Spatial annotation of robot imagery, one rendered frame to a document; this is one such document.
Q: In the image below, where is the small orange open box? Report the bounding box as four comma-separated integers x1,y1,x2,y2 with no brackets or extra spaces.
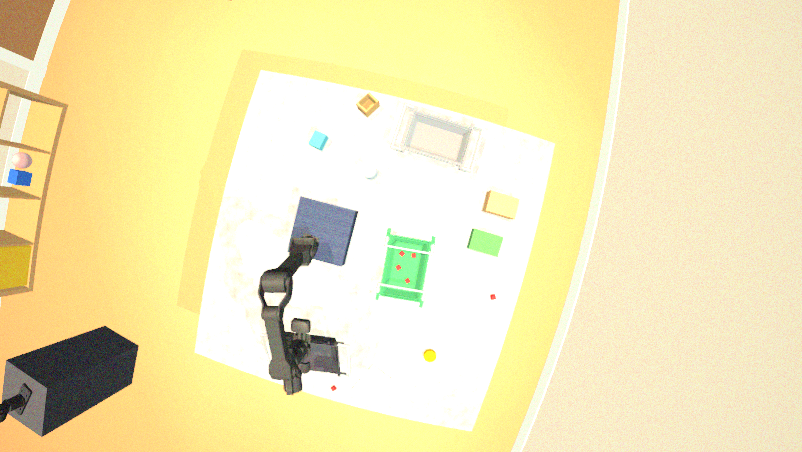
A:
356,92,380,117

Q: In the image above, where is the light green block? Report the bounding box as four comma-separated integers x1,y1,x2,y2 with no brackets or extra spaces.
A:
467,228,503,257

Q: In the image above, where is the tan cardboard box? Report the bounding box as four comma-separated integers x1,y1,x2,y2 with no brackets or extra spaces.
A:
481,190,520,219

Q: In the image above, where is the green plastic tray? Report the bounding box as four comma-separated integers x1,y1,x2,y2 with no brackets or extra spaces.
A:
375,228,436,308

